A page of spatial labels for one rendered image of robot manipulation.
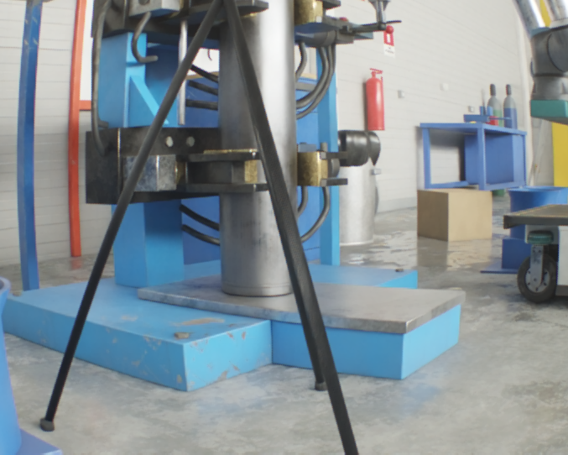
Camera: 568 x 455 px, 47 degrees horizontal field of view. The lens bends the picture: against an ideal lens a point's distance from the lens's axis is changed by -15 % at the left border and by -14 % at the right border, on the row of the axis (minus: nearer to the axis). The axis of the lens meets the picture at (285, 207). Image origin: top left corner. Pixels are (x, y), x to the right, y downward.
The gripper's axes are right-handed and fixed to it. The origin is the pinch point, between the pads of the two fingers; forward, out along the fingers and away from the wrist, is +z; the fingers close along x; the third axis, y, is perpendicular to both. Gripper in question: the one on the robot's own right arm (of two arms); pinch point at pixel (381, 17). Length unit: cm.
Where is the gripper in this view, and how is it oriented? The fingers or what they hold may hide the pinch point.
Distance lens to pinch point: 256.2
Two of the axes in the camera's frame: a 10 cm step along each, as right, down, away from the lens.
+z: 0.2, 10.0, 0.7
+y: 5.6, -0.6, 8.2
